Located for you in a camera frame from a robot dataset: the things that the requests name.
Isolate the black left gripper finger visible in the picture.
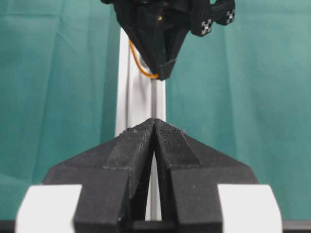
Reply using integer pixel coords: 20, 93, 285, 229
154, 119, 258, 233

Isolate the orange rubber band ring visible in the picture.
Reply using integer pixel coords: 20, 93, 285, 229
128, 38, 160, 80

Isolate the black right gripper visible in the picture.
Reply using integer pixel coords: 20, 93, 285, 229
102, 0, 235, 80

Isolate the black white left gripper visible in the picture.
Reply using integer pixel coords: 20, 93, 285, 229
0, 118, 311, 233

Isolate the silver aluminium extrusion rail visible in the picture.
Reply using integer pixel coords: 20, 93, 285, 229
114, 26, 171, 221

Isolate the green table cloth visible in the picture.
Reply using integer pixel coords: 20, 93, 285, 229
0, 0, 311, 220

